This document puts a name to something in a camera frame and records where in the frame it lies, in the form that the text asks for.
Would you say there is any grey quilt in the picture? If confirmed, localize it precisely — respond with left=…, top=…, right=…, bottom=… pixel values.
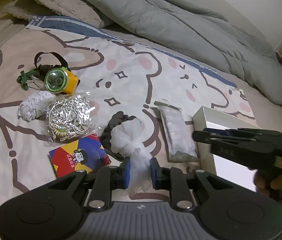
left=85, top=0, right=282, bottom=105

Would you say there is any white mesh bath puff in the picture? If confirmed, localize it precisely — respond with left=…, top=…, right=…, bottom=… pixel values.
left=110, top=118, right=152, bottom=196

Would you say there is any white cardboard box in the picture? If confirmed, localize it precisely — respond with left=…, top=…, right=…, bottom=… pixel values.
left=193, top=106, right=260, bottom=192

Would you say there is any grey zip pouch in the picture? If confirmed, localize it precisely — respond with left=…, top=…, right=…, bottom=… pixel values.
left=155, top=102, right=199, bottom=163

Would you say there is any yellow green headlamp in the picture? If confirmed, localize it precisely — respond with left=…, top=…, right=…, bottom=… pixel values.
left=34, top=52, right=80, bottom=95

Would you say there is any beige fluffy pillow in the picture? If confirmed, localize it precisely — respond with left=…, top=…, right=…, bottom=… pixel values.
left=3, top=0, right=113, bottom=28

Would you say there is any colourful card box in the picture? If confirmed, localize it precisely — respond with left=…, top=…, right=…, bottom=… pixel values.
left=49, top=134, right=111, bottom=178

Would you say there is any black scrunchie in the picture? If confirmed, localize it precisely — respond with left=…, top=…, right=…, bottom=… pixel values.
left=99, top=111, right=136, bottom=161

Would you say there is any white crochet roll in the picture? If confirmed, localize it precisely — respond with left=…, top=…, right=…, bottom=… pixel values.
left=18, top=90, right=56, bottom=121

